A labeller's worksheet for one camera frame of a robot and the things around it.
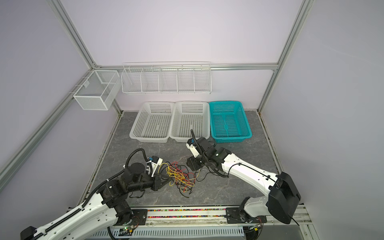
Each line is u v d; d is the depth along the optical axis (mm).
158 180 643
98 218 578
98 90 1013
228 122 1157
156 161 676
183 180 767
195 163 689
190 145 708
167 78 990
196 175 823
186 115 1166
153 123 1122
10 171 511
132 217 723
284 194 402
